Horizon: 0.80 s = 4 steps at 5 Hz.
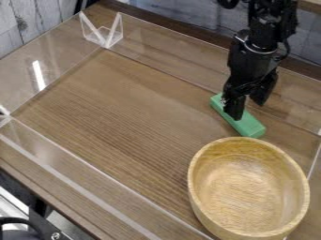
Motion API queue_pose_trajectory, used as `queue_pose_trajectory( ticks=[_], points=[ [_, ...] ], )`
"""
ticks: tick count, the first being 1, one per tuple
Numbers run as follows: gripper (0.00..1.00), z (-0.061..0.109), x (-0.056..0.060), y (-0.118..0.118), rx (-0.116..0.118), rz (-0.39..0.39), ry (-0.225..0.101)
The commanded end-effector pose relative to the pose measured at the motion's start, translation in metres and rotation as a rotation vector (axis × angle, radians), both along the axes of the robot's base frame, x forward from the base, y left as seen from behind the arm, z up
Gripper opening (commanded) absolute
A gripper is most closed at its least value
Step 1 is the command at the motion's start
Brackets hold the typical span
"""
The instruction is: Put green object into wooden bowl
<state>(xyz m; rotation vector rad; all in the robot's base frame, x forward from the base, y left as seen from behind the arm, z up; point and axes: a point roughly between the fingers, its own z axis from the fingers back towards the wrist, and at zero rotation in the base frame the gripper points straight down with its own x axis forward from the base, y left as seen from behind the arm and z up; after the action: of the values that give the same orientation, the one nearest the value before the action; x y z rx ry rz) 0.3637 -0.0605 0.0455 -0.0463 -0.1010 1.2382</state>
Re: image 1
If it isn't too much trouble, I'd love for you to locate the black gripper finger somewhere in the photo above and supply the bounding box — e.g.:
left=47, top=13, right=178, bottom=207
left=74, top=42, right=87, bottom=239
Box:
left=250, top=70, right=278, bottom=106
left=222, top=93, right=246, bottom=121

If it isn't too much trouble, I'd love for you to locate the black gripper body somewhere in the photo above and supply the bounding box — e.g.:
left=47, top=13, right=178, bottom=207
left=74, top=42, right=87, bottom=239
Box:
left=223, top=31, right=280, bottom=96

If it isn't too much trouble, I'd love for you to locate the green rectangular block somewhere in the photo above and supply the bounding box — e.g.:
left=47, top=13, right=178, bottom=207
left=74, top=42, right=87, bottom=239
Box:
left=210, top=94, right=266, bottom=138

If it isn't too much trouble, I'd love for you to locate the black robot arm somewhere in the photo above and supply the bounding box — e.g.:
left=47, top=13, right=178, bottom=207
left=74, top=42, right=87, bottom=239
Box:
left=218, top=0, right=298, bottom=121

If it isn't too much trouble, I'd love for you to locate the wooden bowl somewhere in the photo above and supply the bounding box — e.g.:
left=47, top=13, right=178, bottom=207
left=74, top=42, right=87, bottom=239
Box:
left=187, top=137, right=310, bottom=240

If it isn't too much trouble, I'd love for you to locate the clear acrylic tray wall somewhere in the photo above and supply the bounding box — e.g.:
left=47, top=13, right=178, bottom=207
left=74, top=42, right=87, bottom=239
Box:
left=0, top=8, right=321, bottom=240

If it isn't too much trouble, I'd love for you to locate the clear acrylic corner bracket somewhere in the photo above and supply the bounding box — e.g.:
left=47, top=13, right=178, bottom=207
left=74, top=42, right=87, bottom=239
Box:
left=79, top=12, right=123, bottom=49

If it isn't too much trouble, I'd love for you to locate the black metal bracket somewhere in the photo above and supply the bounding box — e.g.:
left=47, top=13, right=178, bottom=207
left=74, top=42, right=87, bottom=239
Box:
left=28, top=209, right=64, bottom=240

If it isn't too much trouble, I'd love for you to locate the black cable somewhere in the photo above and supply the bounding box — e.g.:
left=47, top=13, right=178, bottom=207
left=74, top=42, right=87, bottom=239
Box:
left=0, top=217, right=42, bottom=240

